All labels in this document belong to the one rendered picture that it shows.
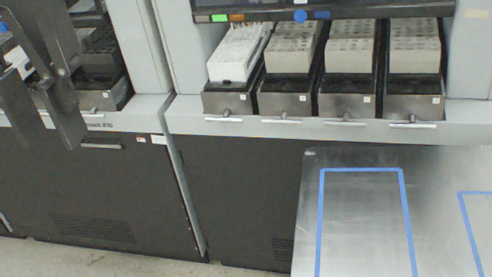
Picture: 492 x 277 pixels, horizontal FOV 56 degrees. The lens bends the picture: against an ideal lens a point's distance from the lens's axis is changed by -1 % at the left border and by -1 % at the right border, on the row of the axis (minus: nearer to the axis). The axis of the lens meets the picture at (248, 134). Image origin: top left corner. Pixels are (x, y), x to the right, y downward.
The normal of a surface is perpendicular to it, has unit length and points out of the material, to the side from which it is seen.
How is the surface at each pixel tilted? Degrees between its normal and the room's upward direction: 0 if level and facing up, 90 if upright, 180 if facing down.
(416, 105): 90
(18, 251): 0
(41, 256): 0
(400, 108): 90
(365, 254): 0
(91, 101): 90
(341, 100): 90
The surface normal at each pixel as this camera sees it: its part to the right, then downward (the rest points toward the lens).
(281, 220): -0.26, 0.60
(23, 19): 0.91, -0.13
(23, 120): 0.96, 0.04
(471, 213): -0.15, -0.80
